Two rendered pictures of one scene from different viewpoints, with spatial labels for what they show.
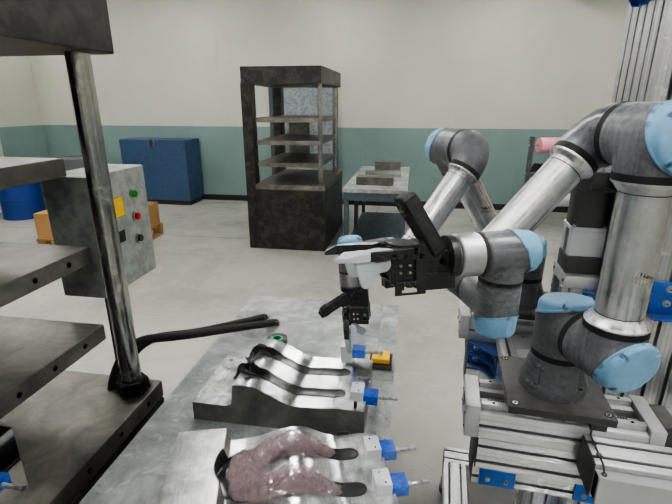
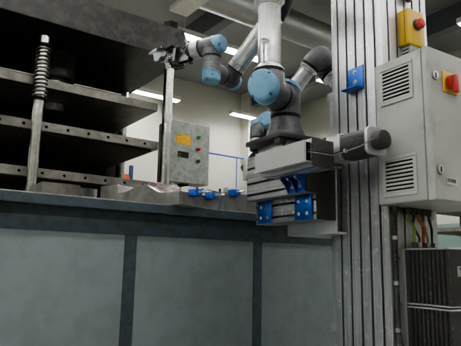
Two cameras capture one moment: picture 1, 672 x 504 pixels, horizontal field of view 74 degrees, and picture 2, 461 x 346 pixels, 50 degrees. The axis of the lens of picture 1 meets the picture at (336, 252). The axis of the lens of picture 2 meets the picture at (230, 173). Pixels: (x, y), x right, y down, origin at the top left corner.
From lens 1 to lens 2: 2.09 m
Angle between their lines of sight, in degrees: 53
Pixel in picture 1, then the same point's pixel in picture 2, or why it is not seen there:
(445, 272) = (185, 54)
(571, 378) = (276, 122)
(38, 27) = (147, 45)
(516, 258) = (206, 42)
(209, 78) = not seen: hidden behind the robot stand
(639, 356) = (257, 73)
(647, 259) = (261, 30)
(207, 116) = not seen: hidden behind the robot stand
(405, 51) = not seen: outside the picture
